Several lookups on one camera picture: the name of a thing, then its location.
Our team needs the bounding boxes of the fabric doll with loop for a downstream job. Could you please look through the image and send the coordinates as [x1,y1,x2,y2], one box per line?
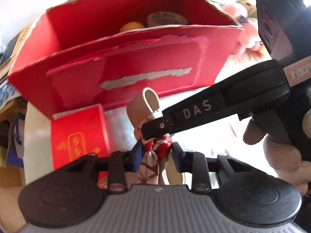
[127,87,185,185]

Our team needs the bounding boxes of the small red gift box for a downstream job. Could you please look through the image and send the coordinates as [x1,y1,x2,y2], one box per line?
[51,103,117,190]

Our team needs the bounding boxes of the orange wooden gourd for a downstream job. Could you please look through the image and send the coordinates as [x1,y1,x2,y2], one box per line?
[119,22,145,33]

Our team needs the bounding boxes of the printed packing tape roll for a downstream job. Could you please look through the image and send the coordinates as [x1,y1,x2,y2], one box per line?
[147,12,188,27]

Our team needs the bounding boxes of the person's right hand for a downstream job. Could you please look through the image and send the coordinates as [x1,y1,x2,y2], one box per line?
[243,120,310,195]

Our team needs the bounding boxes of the pink plush bunnies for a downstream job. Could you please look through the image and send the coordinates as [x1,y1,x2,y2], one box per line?
[220,2,261,55]

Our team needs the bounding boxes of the large red cardboard box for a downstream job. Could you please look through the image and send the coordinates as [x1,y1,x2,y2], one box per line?
[8,0,243,118]

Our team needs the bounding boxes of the stack of books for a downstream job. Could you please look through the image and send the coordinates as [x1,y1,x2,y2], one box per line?
[1,24,31,109]

